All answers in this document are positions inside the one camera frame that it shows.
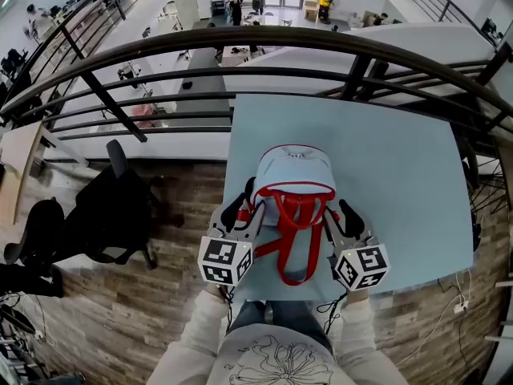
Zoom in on black metal railing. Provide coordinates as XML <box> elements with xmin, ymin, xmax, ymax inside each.
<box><xmin>0</xmin><ymin>0</ymin><xmax>513</xmax><ymax>144</ymax></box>

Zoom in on person's left forearm white sleeve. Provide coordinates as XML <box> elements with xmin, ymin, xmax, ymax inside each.
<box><xmin>146</xmin><ymin>286</ymin><xmax>234</xmax><ymax>385</ymax></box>

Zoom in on light wooden desk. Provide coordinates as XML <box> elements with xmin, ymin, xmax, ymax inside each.
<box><xmin>0</xmin><ymin>120</ymin><xmax>46</xmax><ymax>225</ymax></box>

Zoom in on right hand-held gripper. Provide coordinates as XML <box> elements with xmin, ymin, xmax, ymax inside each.
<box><xmin>322</xmin><ymin>198</ymin><xmax>391</xmax><ymax>293</ymax></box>

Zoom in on light blue table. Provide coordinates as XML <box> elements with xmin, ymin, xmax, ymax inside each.
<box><xmin>222</xmin><ymin>93</ymin><xmax>475</xmax><ymax>302</ymax></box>

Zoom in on person's right forearm white sleeve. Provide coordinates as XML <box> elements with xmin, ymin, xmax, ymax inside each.
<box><xmin>335</xmin><ymin>290</ymin><xmax>406</xmax><ymax>385</ymax></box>

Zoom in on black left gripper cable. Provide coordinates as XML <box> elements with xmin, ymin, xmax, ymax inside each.
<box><xmin>218</xmin><ymin>283</ymin><xmax>237</xmax><ymax>332</ymax></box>

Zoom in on black office chair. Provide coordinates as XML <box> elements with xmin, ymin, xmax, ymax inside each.
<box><xmin>3</xmin><ymin>139</ymin><xmax>186</xmax><ymax>271</ymax></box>

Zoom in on person's white flower print shirt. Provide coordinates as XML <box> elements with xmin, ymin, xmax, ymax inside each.
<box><xmin>205</xmin><ymin>322</ymin><xmax>342</xmax><ymax>385</ymax></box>

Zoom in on white floor cable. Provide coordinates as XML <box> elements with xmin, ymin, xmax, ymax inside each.
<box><xmin>394</xmin><ymin>269</ymin><xmax>474</xmax><ymax>367</ymax></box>

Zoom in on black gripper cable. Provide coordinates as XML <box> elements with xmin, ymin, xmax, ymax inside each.
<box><xmin>218</xmin><ymin>283</ymin><xmax>237</xmax><ymax>332</ymax></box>
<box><xmin>316</xmin><ymin>289</ymin><xmax>349</xmax><ymax>334</ymax></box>

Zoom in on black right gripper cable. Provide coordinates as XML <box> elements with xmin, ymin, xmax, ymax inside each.
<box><xmin>316</xmin><ymin>289</ymin><xmax>349</xmax><ymax>334</ymax></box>

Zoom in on person's blue jeans legs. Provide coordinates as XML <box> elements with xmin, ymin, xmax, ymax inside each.
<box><xmin>227</xmin><ymin>299</ymin><xmax>334</xmax><ymax>355</ymax></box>

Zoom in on yellow black machine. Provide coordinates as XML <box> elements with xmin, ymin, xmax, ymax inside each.
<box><xmin>316</xmin><ymin>0</ymin><xmax>334</xmax><ymax>24</ymax></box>

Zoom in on black wire rack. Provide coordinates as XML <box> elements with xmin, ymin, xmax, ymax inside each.
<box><xmin>467</xmin><ymin>162</ymin><xmax>512</xmax><ymax>216</ymax></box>

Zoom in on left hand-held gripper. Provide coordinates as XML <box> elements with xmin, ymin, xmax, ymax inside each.
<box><xmin>198</xmin><ymin>176</ymin><xmax>267</xmax><ymax>287</ymax></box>

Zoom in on light blue backpack red straps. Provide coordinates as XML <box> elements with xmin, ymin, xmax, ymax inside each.
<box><xmin>236</xmin><ymin>144</ymin><xmax>338</xmax><ymax>287</ymax></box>

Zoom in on black padded chair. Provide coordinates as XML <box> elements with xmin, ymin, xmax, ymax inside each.
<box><xmin>0</xmin><ymin>198</ymin><xmax>66</xmax><ymax>299</ymax></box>

